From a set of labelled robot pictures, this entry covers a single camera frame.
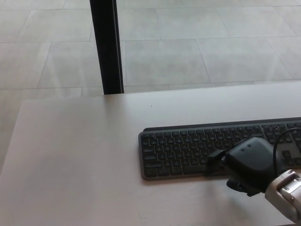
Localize black computer keyboard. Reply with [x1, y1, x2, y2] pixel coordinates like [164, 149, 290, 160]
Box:
[138, 117, 301, 181]

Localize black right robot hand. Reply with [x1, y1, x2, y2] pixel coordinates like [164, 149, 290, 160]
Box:
[206, 137, 288, 197]

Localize black vertical metal post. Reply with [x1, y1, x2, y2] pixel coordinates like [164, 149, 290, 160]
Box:
[89, 0, 125, 95]

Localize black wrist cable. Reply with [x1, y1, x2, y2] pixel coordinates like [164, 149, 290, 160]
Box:
[272, 127, 301, 172]

